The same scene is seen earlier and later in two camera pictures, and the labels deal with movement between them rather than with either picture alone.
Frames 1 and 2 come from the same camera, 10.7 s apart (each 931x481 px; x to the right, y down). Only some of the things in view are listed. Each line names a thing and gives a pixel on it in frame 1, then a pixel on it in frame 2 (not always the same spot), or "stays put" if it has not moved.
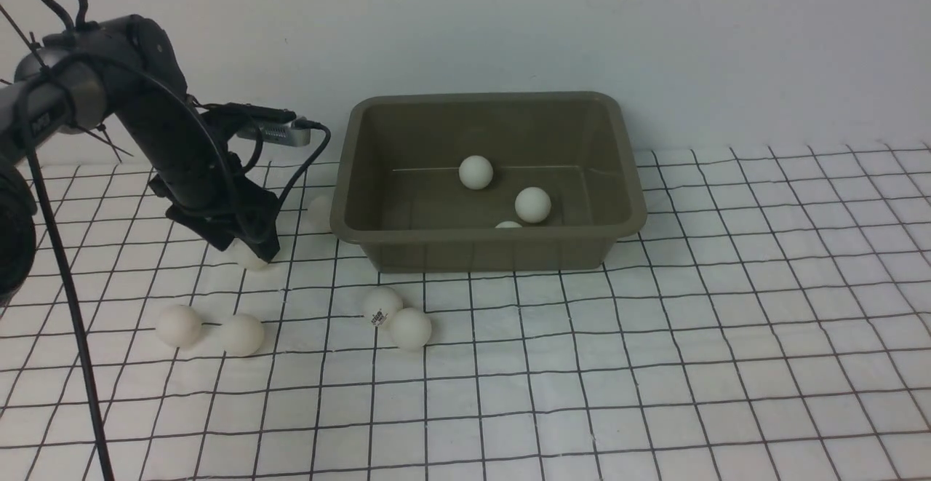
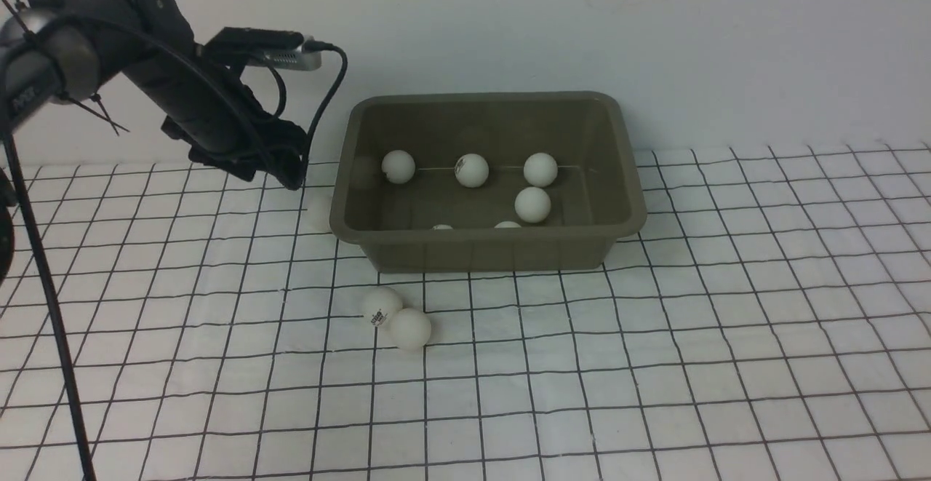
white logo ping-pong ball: (380, 305) stays put
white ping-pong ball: (532, 204) stays put
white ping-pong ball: (246, 256) to (471, 170)
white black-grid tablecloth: (770, 322) stays put
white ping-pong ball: (179, 326) to (398, 167)
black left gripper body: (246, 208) to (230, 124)
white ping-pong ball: (410, 329) stays put
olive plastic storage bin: (480, 180) stays put
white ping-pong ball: (476, 172) to (540, 169)
